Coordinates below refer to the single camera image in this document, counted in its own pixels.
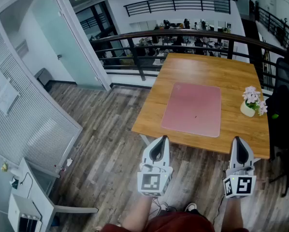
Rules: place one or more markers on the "small yellow flower bunch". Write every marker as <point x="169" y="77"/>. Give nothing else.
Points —
<point x="4" y="167"/>

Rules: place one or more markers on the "person's left forearm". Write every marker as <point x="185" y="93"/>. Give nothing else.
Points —
<point x="139" y="211"/>

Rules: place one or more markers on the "black metal stair railing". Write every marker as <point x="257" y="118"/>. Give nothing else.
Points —
<point x="267" y="18"/>

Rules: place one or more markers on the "black waste bin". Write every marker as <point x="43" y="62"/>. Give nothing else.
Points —
<point x="44" y="77"/>

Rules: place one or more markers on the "white sneaker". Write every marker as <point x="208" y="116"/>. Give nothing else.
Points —
<point x="190" y="206"/>

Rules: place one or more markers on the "crumpled white paper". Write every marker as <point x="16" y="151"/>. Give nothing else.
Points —
<point x="69" y="162"/>

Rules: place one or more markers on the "white appliance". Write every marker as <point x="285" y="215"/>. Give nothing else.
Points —
<point x="21" y="209"/>

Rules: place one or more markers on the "frosted glass door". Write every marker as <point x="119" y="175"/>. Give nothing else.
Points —
<point x="62" y="45"/>

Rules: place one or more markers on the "person in red shirt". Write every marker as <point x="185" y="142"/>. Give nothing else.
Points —
<point x="178" y="223"/>

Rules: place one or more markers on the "striped glass partition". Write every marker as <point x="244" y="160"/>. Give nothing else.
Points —
<point x="38" y="129"/>

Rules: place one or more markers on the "black railing with dark handrail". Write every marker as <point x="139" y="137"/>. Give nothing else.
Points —
<point x="159" y="32"/>

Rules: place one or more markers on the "white pot with pink flowers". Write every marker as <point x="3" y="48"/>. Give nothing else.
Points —
<point x="248" y="110"/>

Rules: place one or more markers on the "white table leg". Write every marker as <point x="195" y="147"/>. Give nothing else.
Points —
<point x="145" y="140"/>

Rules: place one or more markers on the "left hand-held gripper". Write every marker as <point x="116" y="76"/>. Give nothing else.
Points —
<point x="150" y="182"/>

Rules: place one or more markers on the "black padded office chair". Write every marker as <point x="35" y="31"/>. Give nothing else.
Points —
<point x="282" y="129"/>

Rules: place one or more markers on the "white cabinet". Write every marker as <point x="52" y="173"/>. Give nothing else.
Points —
<point x="45" y="207"/>

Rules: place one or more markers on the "black metal gallery railing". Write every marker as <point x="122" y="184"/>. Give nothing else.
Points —
<point x="173" y="1"/>

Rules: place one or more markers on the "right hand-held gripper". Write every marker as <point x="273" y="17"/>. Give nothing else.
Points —
<point x="243" y="185"/>

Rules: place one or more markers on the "pink desk mat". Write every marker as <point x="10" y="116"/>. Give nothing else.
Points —
<point x="192" y="110"/>

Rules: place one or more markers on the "white paper notice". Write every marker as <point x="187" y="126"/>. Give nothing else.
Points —
<point x="3" y="93"/>

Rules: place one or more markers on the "person's right forearm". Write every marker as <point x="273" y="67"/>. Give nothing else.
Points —
<point x="231" y="214"/>

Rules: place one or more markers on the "small green object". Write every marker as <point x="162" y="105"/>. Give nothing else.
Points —
<point x="275" y="116"/>

